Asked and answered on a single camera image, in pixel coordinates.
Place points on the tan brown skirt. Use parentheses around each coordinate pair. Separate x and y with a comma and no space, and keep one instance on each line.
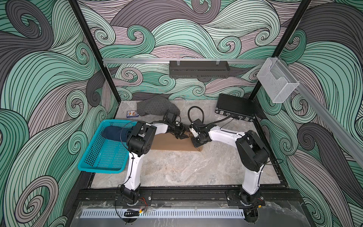
(169,142)

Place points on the black perforated wall shelf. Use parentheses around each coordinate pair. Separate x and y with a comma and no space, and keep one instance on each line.
(203,70)

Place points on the black right corner post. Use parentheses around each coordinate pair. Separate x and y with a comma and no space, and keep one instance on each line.
(291,27)

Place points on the black hard case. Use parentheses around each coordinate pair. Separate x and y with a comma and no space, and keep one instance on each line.
(238,108)

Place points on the small playing card box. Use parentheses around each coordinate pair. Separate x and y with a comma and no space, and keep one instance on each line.
(132,114)

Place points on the aluminium right rail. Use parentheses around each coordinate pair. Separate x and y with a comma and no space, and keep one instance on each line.
(337,97)

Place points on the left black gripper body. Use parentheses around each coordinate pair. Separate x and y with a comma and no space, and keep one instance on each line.
(178,131)

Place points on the aluminium rail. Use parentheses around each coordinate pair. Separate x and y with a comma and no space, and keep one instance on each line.
(178,60)
(337,97)

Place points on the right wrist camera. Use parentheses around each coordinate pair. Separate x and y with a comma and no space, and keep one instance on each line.
(196,127)

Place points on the aluminium back rail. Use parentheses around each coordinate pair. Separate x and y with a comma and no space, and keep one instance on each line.
(178,60)

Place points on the clear plastic wall bin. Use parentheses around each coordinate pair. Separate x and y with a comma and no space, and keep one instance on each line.
(277,79)

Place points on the teal plastic basket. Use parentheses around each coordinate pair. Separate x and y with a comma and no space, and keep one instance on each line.
(106,156)

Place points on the black left corner post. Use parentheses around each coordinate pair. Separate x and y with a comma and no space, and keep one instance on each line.
(86,30)

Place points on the grey dotted skirt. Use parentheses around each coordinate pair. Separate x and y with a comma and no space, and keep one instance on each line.
(157,105)

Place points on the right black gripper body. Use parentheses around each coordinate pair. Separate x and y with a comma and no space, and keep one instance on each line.
(197,141)

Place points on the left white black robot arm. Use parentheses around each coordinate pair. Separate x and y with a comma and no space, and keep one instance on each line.
(139,141)

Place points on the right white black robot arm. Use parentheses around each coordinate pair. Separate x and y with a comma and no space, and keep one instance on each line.
(252,151)

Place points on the white slotted cable duct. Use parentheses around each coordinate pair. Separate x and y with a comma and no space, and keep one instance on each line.
(166,213)

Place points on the blue denim skirt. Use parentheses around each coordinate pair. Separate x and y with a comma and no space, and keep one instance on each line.
(115,133)

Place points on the black corner post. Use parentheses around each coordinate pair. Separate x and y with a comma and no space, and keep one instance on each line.
(86,30)
(291,27)

